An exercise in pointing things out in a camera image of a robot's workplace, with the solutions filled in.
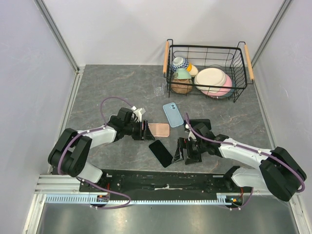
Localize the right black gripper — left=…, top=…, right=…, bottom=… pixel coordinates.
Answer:
left=172, top=137, right=206, bottom=165

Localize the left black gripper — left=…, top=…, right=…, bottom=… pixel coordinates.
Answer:
left=124, top=119, right=155, bottom=141

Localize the pink phone case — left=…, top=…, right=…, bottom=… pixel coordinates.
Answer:
left=148, top=123, right=170, bottom=137

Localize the black phone front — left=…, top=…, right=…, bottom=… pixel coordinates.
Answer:
left=149, top=140, right=173, bottom=168

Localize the phone with blue edge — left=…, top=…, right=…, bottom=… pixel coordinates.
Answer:
left=189, top=119, right=212, bottom=130

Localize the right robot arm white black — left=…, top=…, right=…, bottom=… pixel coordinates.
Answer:
left=172, top=119, right=307, bottom=201

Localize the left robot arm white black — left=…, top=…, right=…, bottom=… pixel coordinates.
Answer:
left=48, top=107, right=155, bottom=192

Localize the light blue phone case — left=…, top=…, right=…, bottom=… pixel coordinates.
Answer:
left=163, top=102, right=183, bottom=128

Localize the clear glass cup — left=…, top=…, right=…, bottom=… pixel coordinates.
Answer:
left=152, top=77, right=167, bottom=97

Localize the brown bowl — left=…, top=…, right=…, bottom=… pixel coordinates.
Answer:
left=171, top=79, right=192, bottom=94

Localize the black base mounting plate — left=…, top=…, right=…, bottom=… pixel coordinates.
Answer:
left=79, top=170, right=253, bottom=195

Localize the mint green bowl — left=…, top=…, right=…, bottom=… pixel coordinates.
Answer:
left=173, top=68, right=192, bottom=80

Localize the pink plate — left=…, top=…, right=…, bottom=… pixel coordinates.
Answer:
left=201, top=75, right=233, bottom=97

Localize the blue white patterned bowl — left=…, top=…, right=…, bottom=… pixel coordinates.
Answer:
left=171, top=57, right=191, bottom=72

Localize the yellow white bowl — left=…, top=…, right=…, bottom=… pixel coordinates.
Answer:
left=186, top=63, right=198, bottom=77

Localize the cream plate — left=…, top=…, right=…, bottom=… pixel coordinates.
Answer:
left=194, top=68, right=226, bottom=93

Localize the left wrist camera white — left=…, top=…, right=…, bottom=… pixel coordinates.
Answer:
left=131, top=106, right=146, bottom=122

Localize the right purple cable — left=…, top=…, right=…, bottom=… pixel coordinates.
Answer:
left=185, top=112, right=307, bottom=211

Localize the purple cable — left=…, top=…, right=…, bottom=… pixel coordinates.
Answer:
left=57, top=97, right=133, bottom=210
left=185, top=112, right=307, bottom=211

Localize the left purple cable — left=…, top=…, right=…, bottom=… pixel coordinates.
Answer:
left=57, top=97, right=133, bottom=210

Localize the black wire dish basket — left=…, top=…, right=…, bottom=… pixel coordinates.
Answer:
left=163, top=39, right=254, bottom=101

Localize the blue slotted cable duct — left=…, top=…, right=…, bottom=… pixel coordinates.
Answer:
left=45, top=194, right=242, bottom=205

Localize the aluminium frame rail front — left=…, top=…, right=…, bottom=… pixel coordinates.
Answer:
left=35, top=175, right=80, bottom=194

